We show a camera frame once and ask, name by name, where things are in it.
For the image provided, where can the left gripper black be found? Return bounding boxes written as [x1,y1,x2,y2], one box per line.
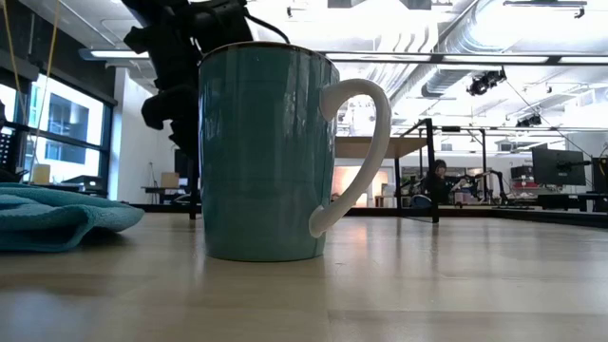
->
[141,45,201,161]

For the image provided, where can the teal mug white handle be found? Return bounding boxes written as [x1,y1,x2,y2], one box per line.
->
[198,41,393,263]

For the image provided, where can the black monitor on arm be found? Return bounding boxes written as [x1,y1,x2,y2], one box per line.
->
[591,156,608,194]

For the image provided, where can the background dark table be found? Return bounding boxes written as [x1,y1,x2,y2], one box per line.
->
[141,185,191,206]

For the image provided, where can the pale yellow container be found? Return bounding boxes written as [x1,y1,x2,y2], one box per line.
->
[31,163,51,185]

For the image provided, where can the teal microfibre cloth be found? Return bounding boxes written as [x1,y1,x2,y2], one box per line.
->
[0,182,146,254]

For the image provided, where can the black perforated panel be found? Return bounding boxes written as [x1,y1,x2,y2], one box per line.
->
[0,131,15,172]

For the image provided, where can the person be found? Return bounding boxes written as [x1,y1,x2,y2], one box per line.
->
[424,159,453,206]

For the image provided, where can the long ceiling light bar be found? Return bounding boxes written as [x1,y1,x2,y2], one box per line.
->
[78,47,608,67]

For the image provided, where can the large black computer monitor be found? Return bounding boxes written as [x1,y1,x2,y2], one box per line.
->
[531,147,588,187]

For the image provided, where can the yellow power cable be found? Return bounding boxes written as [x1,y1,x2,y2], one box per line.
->
[27,0,62,184]

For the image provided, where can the silver ventilation duct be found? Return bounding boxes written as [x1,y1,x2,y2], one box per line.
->
[420,0,608,99]

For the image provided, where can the black aluminium table frame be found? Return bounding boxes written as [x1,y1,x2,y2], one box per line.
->
[127,202,608,230]

